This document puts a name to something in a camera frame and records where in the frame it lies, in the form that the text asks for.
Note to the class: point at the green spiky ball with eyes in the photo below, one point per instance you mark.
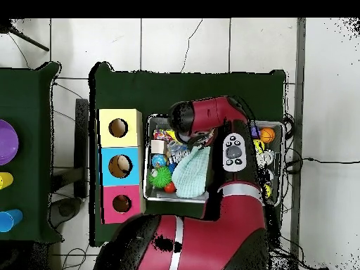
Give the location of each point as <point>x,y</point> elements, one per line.
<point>162,176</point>

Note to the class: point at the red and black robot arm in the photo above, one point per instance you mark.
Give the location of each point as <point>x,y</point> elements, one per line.
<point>225,236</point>

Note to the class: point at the clear mesh bin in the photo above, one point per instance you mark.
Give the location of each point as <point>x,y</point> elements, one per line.
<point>169,198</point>

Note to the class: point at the wooden box with three holes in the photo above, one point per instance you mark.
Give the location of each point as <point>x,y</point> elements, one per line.
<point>107,169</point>

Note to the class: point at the plain wooden block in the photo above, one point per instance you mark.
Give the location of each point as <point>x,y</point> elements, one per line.
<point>158,146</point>

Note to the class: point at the blue globe ball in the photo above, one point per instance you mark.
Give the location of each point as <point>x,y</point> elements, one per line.
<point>158,160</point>

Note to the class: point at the mint green muslin cloth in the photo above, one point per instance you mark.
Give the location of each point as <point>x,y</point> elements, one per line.
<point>192,171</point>

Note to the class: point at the red ball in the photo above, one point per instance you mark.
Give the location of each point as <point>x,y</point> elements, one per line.
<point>170,187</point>

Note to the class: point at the dark green tablecloth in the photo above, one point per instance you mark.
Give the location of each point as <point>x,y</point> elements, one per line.
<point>140,90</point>

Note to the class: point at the dark green side table cloth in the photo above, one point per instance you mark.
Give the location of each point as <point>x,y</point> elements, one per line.
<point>34,112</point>

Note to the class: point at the purple plate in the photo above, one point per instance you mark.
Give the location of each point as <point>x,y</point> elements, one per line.
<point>7,142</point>

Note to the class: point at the yellow cup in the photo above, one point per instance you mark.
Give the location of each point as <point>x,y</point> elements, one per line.
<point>5,180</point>

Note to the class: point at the blue cup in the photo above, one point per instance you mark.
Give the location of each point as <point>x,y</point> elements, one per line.
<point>10,220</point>

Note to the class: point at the black tripod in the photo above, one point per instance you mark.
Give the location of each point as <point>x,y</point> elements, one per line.
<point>7,26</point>

